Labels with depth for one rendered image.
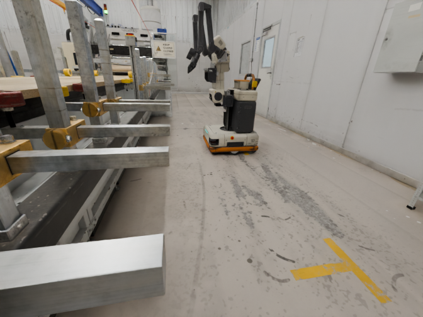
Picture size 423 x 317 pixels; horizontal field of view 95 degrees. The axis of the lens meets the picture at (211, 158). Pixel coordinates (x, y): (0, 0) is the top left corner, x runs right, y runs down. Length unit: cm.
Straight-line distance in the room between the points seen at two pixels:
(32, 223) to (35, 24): 41
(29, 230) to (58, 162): 14
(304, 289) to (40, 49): 134
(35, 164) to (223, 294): 95
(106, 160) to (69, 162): 6
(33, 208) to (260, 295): 98
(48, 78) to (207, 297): 103
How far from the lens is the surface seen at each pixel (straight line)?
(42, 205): 55
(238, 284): 117
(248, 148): 262
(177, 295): 114
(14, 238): 48
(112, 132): 64
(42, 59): 62
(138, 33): 524
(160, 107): 85
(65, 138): 61
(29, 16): 63
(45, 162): 43
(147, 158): 38
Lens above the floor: 96
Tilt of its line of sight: 23 degrees down
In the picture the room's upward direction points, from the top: 2 degrees clockwise
